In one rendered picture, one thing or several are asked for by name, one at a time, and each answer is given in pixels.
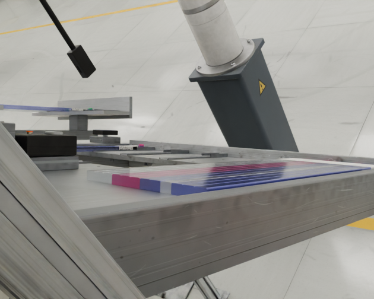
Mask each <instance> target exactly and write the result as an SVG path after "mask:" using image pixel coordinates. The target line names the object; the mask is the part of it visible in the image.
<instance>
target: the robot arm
mask: <svg viewBox="0 0 374 299"><path fill-rule="evenodd" d="M178 3H179V5H180V7H181V9H182V12H183V14H184V16H185V18H186V20H187V22H188V24H189V27H190V29H191V31H192V34H193V35H194V38H195V40H196V42H197V44H198V46H199V49H200V51H201V53H202V55H201V57H200V58H199V59H198V61H197V63H196V70H197V72H198V73H199V74H200V75H203V76H206V77H214V76H218V75H223V74H226V73H228V72H231V71H233V70H235V69H237V68H238V67H240V66H242V65H243V64H244V63H246V62H247V61H248V60H249V59H250V58H251V57H252V55H253V54H254V52H255V44H254V42H253V41H252V40H251V39H249V38H244V37H240V38H239V36H238V33H237V31H236V28H235V26H234V24H233V20H232V18H231V16H230V13H229V10H228V8H227V5H226V3H225V1H224V0H178Z"/></svg>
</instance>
